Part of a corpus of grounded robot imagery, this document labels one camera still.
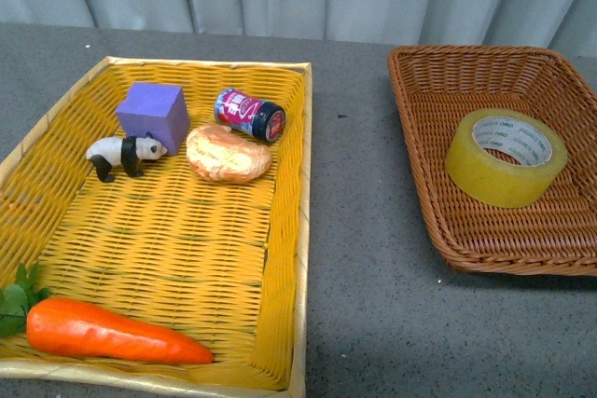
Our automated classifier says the yellow tape roll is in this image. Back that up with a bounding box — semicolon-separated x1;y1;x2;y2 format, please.
445;108;568;209

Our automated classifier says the yellow woven basket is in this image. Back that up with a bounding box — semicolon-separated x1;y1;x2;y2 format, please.
1;57;312;397

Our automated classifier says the brown wicker basket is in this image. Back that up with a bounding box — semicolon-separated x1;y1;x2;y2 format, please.
387;45;596;276

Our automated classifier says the toy bread loaf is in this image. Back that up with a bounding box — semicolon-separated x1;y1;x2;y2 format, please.
186;124;272;183

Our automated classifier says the purple foam block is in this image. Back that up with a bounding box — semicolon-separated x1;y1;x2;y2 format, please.
116;82;190;156

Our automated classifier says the toy panda figurine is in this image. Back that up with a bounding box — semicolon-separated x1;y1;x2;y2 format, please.
86;133;168;183

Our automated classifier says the orange toy carrot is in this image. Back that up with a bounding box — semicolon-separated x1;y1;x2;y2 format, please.
1;264;215;364

